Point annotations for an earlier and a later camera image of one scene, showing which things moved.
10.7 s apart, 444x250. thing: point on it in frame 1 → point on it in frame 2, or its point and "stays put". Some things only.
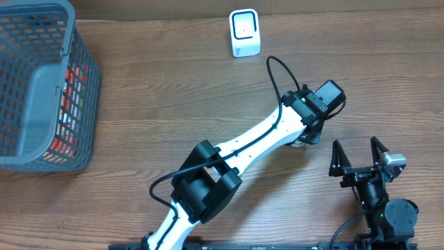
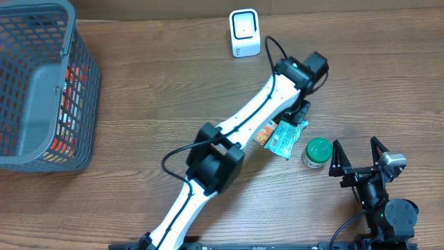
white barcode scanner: (245, 32) stays put
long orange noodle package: (62, 147) stays put
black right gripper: (361, 176) stays put
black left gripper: (313, 137) → (300, 112)
